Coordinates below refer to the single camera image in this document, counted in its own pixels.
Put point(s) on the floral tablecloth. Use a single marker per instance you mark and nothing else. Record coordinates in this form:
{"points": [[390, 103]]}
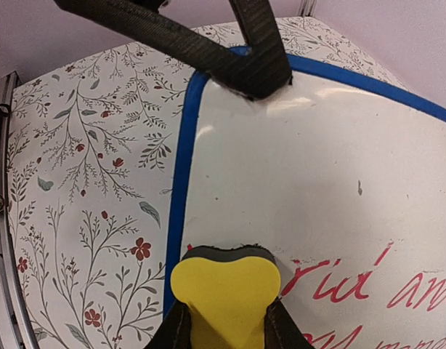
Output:
{"points": [[91, 192]]}

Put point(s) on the aluminium front rail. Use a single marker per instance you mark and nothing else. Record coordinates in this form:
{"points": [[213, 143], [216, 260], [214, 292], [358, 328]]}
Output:
{"points": [[15, 325]]}

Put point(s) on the yellow whiteboard eraser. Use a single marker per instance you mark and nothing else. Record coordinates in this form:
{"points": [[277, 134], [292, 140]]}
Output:
{"points": [[227, 292]]}

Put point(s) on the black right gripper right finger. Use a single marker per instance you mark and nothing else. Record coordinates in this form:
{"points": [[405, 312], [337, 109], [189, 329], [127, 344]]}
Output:
{"points": [[280, 330]]}

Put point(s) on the blue framed whiteboard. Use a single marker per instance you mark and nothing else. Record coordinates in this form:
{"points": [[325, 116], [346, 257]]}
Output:
{"points": [[343, 179]]}

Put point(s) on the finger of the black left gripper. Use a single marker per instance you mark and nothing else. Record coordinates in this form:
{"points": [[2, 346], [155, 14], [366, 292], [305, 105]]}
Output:
{"points": [[141, 21], [265, 66]]}

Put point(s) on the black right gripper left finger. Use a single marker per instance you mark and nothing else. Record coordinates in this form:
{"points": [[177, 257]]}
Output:
{"points": [[175, 330]]}

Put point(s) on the left metal frame post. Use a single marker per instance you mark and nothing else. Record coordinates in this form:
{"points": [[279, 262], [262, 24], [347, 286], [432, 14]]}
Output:
{"points": [[307, 8]]}

